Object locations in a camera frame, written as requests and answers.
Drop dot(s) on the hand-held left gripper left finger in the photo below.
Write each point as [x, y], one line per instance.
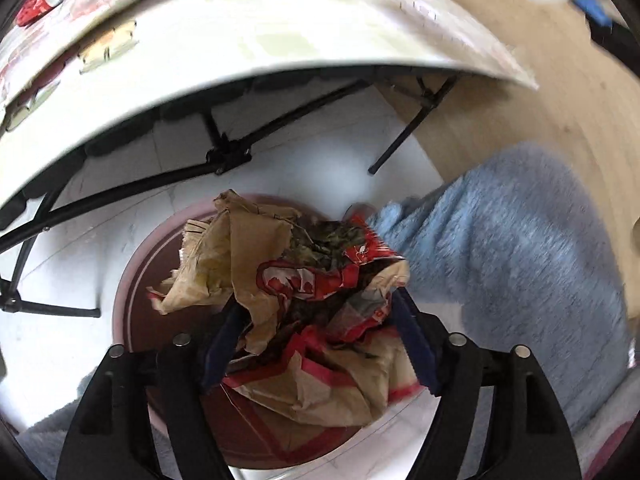
[220, 347]

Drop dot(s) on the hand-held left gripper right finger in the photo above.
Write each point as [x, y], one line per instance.
[415, 342]

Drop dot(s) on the dark red trash bin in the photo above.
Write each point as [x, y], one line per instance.
[145, 325]

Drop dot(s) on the brown red paper bag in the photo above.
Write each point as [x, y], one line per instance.
[270, 260]

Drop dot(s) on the person's blue fleece clothing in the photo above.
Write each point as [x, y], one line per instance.
[500, 260]

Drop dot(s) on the green checkered tablecloth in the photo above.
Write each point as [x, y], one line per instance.
[250, 35]

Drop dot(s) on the black folding table frame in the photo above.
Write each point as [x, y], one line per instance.
[225, 155]

